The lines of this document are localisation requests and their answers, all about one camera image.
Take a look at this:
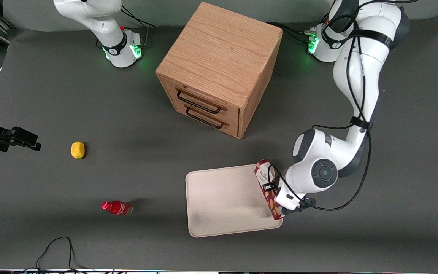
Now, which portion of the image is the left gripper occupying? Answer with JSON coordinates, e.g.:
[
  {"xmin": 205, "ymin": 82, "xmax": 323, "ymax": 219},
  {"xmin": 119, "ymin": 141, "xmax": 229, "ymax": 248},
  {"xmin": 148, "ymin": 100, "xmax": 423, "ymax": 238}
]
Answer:
[{"xmin": 263, "ymin": 182, "xmax": 317, "ymax": 216}]

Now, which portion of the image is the red cookie box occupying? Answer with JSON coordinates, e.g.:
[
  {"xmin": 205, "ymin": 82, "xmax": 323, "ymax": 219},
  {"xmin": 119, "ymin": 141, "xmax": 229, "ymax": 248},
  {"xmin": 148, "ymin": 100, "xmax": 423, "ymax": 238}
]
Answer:
[{"xmin": 254, "ymin": 159, "xmax": 284, "ymax": 221}]

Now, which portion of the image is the white rectangular tray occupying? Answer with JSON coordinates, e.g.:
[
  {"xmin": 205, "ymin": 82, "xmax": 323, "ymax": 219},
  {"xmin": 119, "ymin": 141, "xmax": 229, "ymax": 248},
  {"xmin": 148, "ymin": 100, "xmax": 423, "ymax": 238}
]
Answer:
[{"xmin": 185, "ymin": 164, "xmax": 283, "ymax": 238}]

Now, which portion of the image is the yellow lemon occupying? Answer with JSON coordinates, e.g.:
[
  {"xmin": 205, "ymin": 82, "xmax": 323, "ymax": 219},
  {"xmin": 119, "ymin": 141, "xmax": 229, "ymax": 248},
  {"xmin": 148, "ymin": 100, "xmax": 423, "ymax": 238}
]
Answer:
[{"xmin": 71, "ymin": 141, "xmax": 86, "ymax": 159}]

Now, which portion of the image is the wooden drawer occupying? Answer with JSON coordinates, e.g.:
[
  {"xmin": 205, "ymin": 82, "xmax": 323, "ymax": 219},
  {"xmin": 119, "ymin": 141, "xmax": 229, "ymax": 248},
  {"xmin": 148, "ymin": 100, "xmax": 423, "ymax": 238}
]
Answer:
[
  {"xmin": 159, "ymin": 75, "xmax": 240, "ymax": 121},
  {"xmin": 165, "ymin": 97, "xmax": 240, "ymax": 138}
]

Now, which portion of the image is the red soda bottle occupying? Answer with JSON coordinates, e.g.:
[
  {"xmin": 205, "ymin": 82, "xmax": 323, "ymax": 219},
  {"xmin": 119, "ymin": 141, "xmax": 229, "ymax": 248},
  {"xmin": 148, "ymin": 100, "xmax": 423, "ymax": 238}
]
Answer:
[{"xmin": 101, "ymin": 201, "xmax": 133, "ymax": 216}]

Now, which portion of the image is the wooden drawer cabinet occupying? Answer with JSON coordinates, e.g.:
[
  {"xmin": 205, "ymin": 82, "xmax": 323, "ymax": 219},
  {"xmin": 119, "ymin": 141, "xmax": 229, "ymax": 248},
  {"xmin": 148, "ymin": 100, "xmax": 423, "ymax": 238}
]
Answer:
[{"xmin": 155, "ymin": 2, "xmax": 283, "ymax": 140}]

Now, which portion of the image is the black metal drawer handle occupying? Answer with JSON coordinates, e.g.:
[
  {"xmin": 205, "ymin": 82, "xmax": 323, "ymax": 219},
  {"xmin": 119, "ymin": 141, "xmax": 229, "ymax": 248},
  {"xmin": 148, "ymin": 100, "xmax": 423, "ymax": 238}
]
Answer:
[
  {"xmin": 184, "ymin": 104, "xmax": 230, "ymax": 129},
  {"xmin": 175, "ymin": 88, "xmax": 228, "ymax": 115}
]

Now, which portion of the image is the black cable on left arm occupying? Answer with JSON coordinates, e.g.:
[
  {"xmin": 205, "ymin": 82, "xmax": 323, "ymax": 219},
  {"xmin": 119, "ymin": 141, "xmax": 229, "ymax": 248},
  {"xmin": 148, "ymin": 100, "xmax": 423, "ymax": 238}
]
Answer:
[{"xmin": 267, "ymin": 0, "xmax": 420, "ymax": 212}]

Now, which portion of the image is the aluminium frame profile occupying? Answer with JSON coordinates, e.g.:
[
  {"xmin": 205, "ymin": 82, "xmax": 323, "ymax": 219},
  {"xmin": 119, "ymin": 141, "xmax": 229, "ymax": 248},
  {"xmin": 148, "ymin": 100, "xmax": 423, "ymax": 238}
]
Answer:
[{"xmin": 0, "ymin": 16, "xmax": 16, "ymax": 45}]

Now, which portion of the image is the black looped table cable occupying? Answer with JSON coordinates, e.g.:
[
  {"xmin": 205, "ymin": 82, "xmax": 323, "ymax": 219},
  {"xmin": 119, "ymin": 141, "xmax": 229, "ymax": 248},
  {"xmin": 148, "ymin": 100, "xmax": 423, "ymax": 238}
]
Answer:
[{"xmin": 23, "ymin": 236, "xmax": 92, "ymax": 273}]

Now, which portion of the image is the black left arm base cable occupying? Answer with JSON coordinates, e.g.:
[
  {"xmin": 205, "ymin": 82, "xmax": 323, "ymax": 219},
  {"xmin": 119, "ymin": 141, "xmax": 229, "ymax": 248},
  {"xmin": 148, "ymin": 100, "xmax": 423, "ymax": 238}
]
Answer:
[{"xmin": 267, "ymin": 12, "xmax": 332, "ymax": 44}]

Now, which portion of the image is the black arm base cable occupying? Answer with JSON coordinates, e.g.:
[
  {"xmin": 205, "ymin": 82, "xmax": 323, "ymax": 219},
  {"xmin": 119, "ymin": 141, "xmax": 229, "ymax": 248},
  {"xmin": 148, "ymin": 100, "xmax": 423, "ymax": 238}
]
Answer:
[
  {"xmin": 120, "ymin": 5, "xmax": 157, "ymax": 49},
  {"xmin": 267, "ymin": 12, "xmax": 332, "ymax": 44}
]

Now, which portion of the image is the black right arm base cable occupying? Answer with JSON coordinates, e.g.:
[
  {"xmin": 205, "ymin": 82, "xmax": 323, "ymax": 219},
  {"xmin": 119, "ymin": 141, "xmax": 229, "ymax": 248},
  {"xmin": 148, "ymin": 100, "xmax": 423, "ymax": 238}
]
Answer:
[{"xmin": 120, "ymin": 5, "xmax": 157, "ymax": 49}]

